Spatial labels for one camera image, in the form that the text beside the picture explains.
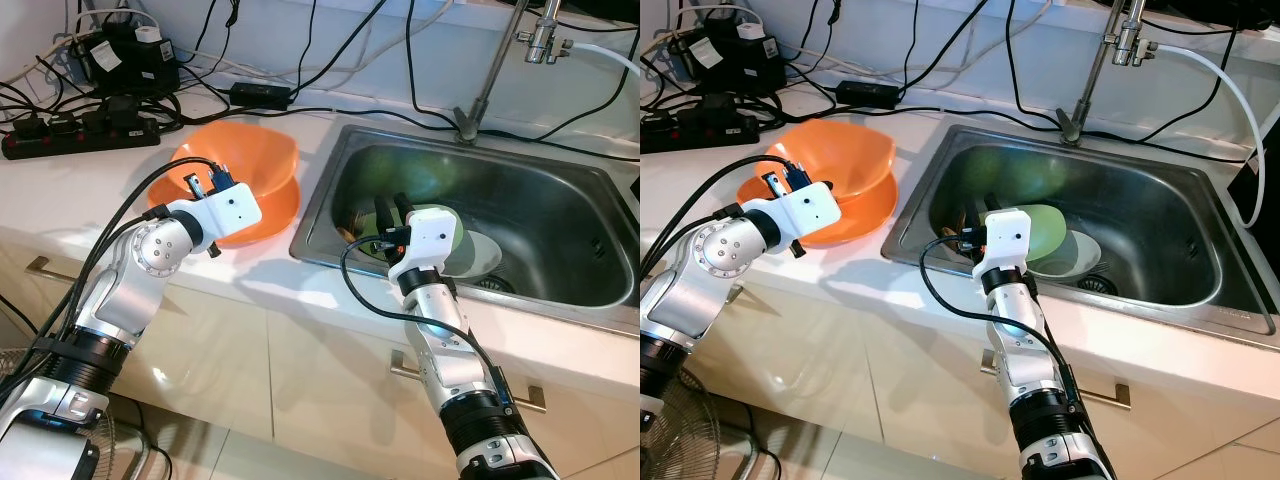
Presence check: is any orange plastic bowl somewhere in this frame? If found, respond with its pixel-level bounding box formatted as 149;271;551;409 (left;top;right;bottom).
765;118;896;206
172;122;299;213

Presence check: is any metal kitchen faucet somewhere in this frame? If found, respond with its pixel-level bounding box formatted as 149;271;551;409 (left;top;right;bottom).
453;0;573;141
1057;0;1161;141

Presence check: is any cream kitchen cabinet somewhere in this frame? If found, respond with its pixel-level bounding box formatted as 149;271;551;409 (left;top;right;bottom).
640;250;1280;480
0;235;641;480

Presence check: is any green plate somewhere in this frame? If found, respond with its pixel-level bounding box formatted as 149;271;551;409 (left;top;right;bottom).
405;203;467;277
1020;203;1083;269

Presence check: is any orange plastic plate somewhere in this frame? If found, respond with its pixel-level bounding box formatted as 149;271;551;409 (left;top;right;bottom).
160;165;301;249
737;165;898;248

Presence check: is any white bowl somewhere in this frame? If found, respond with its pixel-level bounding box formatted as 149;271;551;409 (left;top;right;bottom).
1030;230;1106;281
440;232;503;279

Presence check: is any black power strip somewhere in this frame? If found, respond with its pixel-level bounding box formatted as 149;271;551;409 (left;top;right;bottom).
640;105;761;154
0;112;161;161

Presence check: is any small black power brick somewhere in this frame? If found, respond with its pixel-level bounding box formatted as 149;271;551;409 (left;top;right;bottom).
230;83;293;109
835;80;898;106

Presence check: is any large black power adapter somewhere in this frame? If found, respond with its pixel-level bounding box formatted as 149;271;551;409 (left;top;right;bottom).
80;25;181;96
680;22;771;93

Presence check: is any stainless steel sink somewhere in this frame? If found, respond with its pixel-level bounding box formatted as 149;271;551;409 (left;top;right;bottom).
289;122;641;326
880;125;1280;336

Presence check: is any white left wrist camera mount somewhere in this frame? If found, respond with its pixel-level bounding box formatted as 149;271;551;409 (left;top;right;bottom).
165;188;263;249
740;183;836;246

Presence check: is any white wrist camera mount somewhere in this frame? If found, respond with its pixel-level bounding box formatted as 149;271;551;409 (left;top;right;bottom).
165;188;263;249
388;207;459;291
740;183;836;246
975;210;1033;281

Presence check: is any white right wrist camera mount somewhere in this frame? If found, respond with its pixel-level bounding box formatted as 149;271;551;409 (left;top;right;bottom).
388;207;459;291
975;210;1033;281

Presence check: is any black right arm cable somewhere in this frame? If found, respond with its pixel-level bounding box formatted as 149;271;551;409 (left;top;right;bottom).
340;235;516;411
920;235;1081;401

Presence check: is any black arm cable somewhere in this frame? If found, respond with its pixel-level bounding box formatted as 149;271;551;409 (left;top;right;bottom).
640;155;801;281
0;157;221;391
920;235;1081;401
340;235;516;411

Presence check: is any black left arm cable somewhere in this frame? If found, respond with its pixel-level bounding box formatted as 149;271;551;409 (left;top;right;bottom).
0;157;221;391
640;155;801;281

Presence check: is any metal cabinet handle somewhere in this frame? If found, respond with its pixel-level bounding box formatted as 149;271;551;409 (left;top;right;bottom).
390;352;548;413
25;257;76;284
980;350;1131;409

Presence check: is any white faucet hose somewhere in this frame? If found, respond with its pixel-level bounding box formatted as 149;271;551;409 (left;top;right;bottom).
565;40;641;79
1150;40;1266;229

